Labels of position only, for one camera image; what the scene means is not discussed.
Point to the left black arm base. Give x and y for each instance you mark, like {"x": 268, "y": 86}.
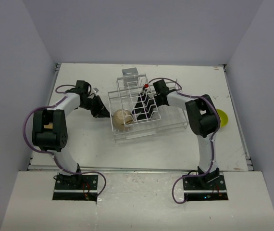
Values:
{"x": 75, "y": 188}

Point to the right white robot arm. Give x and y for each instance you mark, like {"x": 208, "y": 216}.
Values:
{"x": 202, "y": 116}

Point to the yellow-green bowl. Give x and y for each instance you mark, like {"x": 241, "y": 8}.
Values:
{"x": 223, "y": 117}

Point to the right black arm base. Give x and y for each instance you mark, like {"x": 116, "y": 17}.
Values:
{"x": 197, "y": 189}

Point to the beige bowl with drawing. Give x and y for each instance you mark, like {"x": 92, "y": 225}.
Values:
{"x": 121, "y": 119}

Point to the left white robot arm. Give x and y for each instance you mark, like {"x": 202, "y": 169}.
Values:
{"x": 49, "y": 128}

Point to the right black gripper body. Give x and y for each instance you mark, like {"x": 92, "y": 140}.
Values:
{"x": 157, "y": 100}

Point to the white wire dish rack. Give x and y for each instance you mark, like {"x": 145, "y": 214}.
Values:
{"x": 164, "y": 117}

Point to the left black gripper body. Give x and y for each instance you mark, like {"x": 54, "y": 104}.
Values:
{"x": 92, "y": 105}

